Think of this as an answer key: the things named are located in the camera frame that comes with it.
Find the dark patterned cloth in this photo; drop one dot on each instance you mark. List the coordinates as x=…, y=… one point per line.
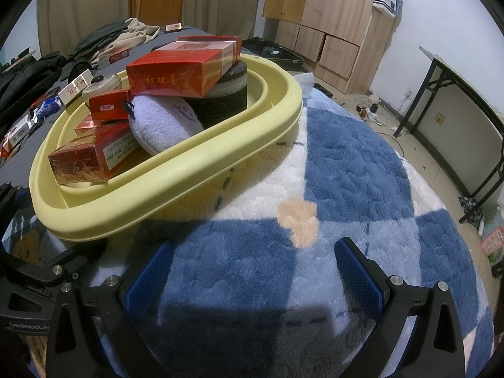
x=470, y=206

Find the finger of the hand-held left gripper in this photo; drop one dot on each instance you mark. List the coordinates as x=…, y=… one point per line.
x=78, y=258
x=17, y=201

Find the white power strip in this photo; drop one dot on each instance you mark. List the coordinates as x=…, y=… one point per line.
x=372, y=109

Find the black round sponge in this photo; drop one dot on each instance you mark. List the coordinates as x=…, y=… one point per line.
x=220, y=104

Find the round beige device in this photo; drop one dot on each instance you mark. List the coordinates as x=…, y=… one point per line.
x=100, y=85

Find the white red carton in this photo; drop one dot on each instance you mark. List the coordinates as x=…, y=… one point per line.
x=76, y=86

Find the light purple plush pad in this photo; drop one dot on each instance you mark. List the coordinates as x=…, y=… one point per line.
x=165, y=124

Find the wall outlet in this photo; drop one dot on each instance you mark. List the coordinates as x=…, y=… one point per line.
x=439, y=118

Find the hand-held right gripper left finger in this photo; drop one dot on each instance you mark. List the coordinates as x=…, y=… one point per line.
x=149, y=279

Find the red white cigarette box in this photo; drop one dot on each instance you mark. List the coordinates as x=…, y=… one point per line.
x=114, y=57

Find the grey bed sheet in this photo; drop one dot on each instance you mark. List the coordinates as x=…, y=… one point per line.
x=23, y=165

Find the blue white checkered rug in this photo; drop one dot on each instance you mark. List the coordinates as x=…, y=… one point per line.
x=346, y=165

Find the glossy red carton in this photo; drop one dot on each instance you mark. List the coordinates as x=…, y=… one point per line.
x=86, y=153

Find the beige cloth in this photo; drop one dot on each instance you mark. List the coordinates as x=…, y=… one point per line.
x=134, y=33

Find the blue white packet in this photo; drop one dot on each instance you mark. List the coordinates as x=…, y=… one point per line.
x=49, y=106

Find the beige curtain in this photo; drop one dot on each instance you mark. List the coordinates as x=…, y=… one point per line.
x=78, y=4

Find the dark clothing pile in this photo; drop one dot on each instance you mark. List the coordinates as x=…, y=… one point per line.
x=27, y=76

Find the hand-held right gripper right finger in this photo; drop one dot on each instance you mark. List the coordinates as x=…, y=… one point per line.
x=358, y=279

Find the red flat box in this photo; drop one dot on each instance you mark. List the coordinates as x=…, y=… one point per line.
x=15, y=138

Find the black folding table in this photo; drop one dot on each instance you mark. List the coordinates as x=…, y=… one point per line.
x=464, y=82

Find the wooden wardrobe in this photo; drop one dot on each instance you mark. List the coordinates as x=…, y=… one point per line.
x=334, y=12

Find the black case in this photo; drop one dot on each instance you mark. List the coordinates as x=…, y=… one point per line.
x=281, y=53

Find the small pink box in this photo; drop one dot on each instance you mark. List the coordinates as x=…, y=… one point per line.
x=172, y=27

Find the yellow plastic basin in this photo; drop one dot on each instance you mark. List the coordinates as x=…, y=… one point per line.
x=189, y=165

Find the dark green cloth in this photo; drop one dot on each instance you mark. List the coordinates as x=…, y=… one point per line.
x=96, y=35

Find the pink plastic bag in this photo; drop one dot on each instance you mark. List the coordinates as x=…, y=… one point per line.
x=494, y=243

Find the black round object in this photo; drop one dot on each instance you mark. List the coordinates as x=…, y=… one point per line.
x=76, y=69

